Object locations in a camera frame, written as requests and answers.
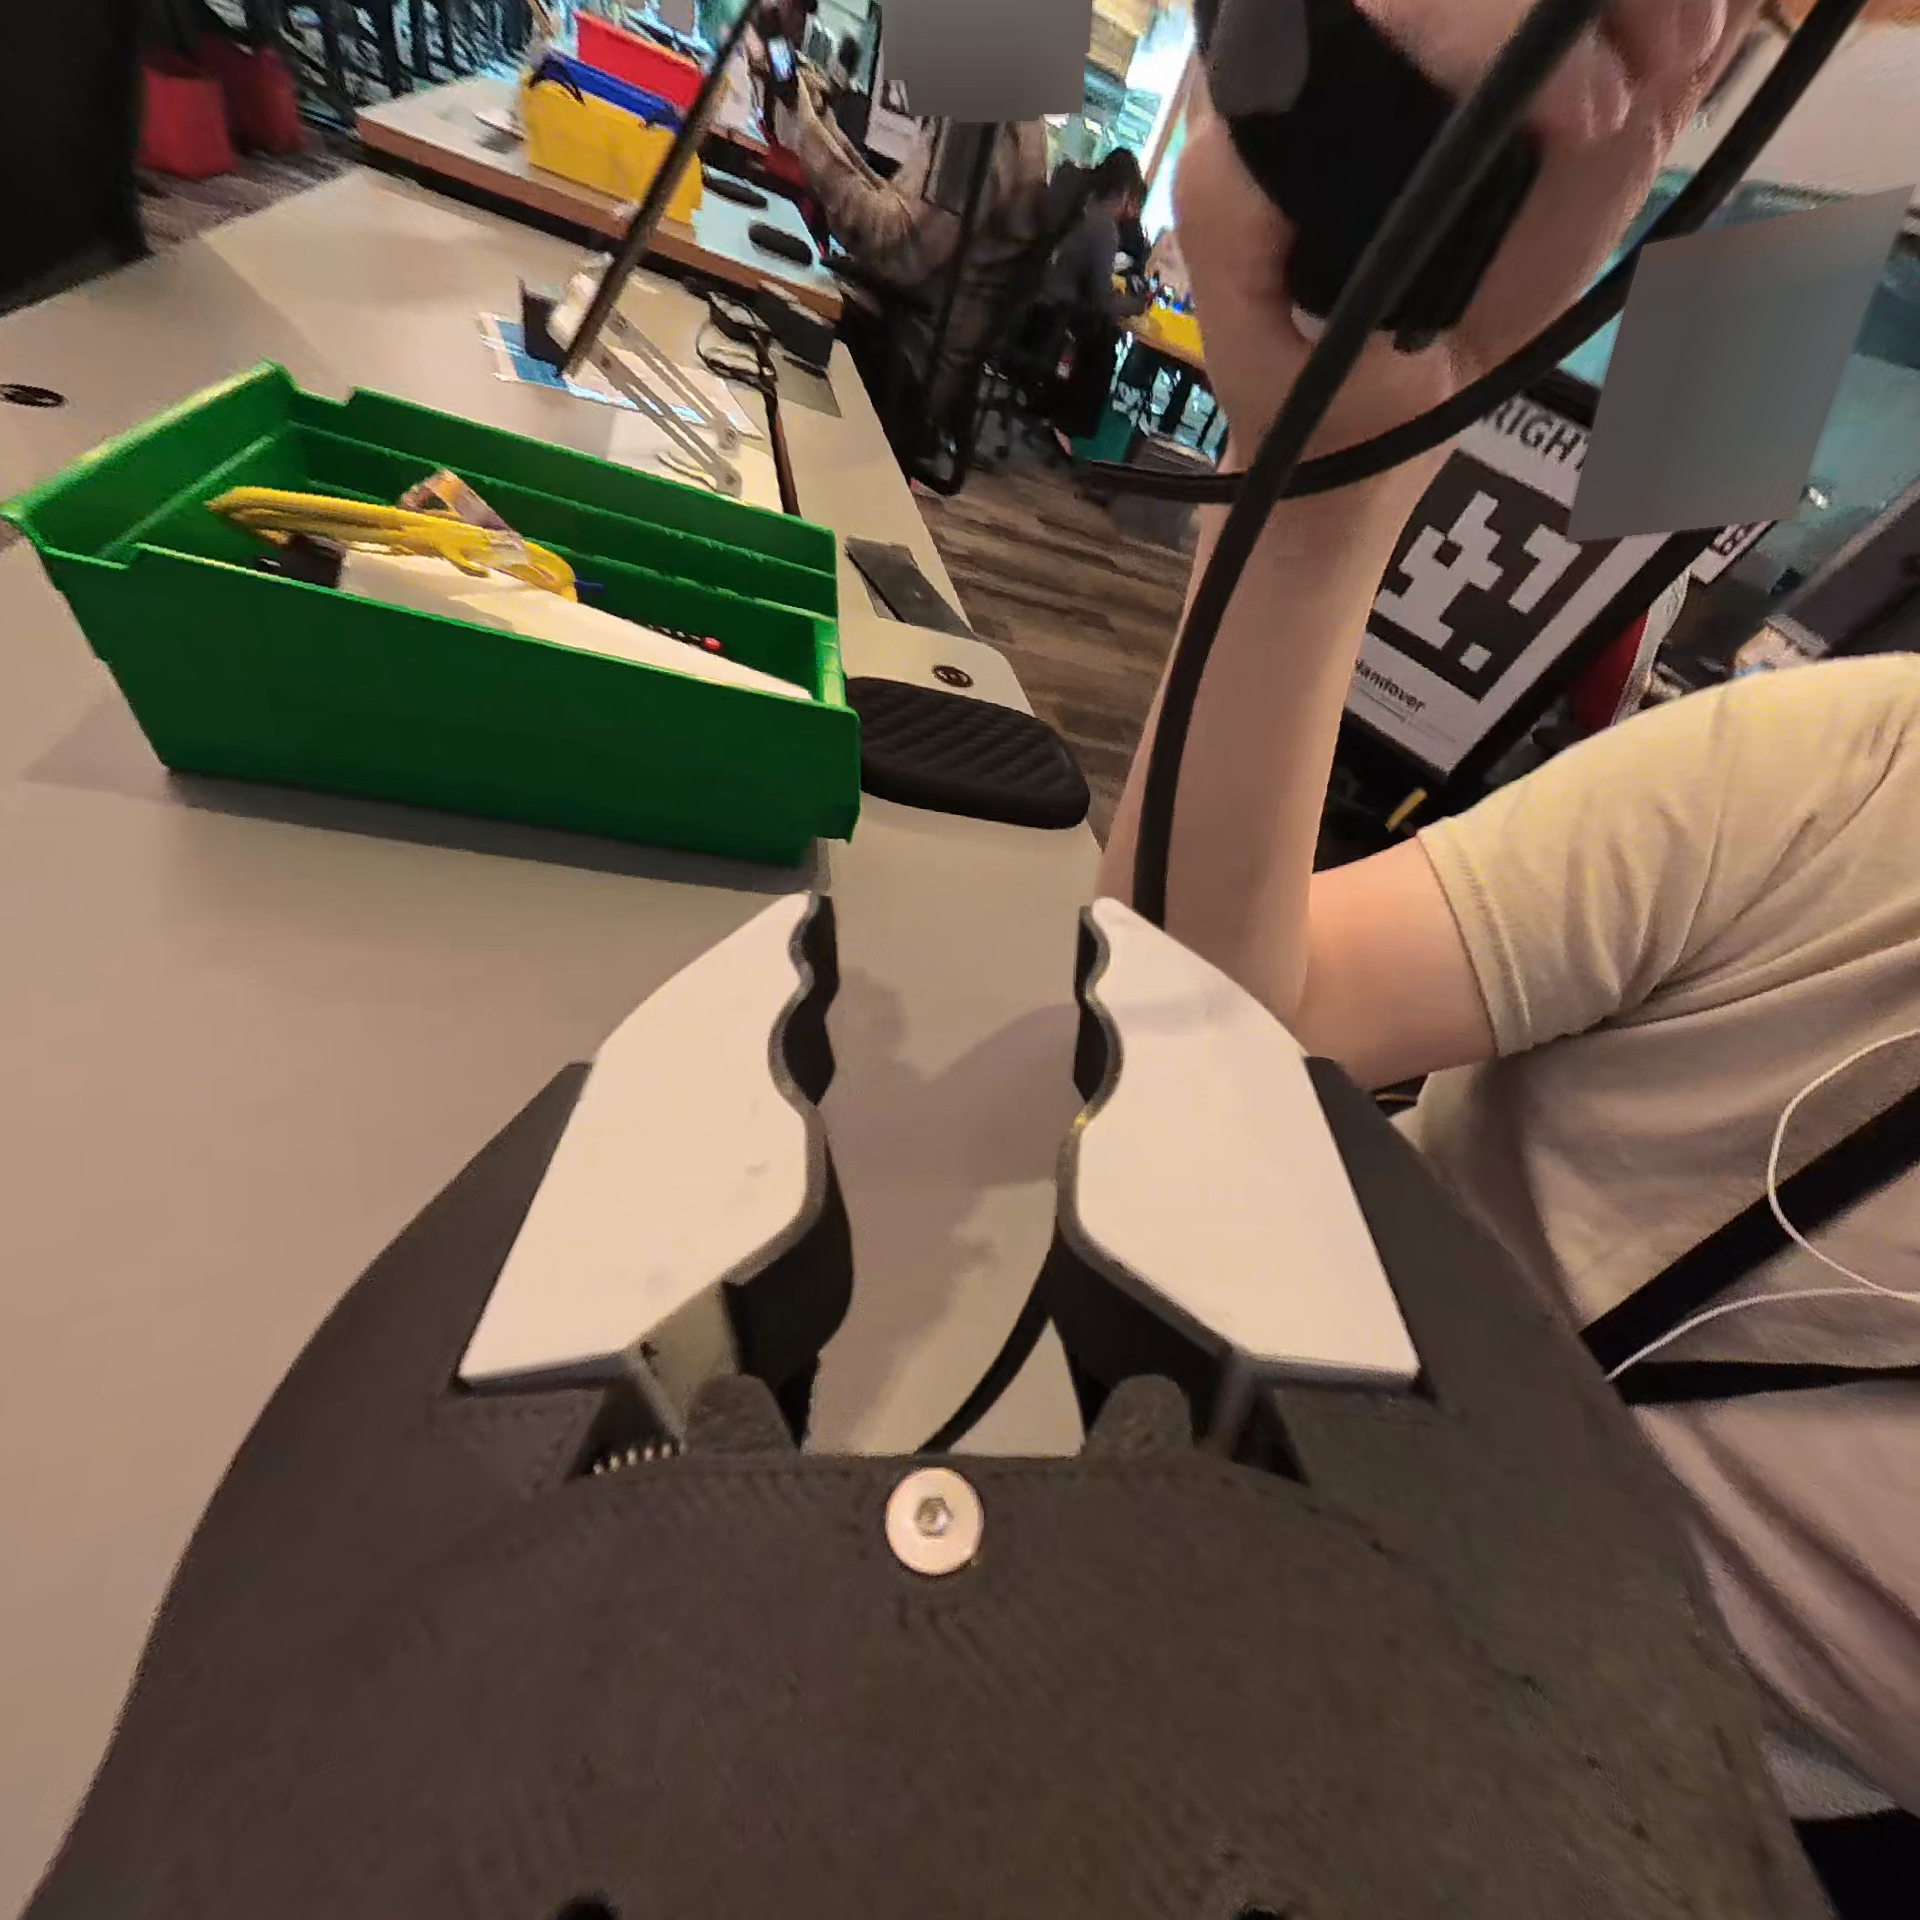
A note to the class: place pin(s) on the person's beige t-shirt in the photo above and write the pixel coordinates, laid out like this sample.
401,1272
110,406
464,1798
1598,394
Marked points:
1727,899

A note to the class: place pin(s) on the person's right forearm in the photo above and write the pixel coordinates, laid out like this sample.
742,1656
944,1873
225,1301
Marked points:
1274,718

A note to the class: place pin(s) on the black keypad remote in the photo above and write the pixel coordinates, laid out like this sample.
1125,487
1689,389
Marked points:
674,637

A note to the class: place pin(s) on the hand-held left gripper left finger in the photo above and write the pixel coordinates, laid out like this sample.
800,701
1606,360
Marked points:
661,1170

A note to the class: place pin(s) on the yellow storage bin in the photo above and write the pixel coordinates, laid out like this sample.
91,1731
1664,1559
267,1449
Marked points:
600,152

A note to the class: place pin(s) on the person's right hand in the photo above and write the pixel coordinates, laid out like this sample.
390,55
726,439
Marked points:
1247,344

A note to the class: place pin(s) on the green plastic bin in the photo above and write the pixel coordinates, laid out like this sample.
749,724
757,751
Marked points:
452,718

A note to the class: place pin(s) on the white flat box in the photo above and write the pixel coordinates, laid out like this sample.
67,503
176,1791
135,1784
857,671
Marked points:
523,615

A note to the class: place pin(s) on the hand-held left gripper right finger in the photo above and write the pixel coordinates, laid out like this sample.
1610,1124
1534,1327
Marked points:
1229,1185

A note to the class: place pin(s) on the red storage bin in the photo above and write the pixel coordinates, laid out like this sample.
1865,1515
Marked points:
631,45

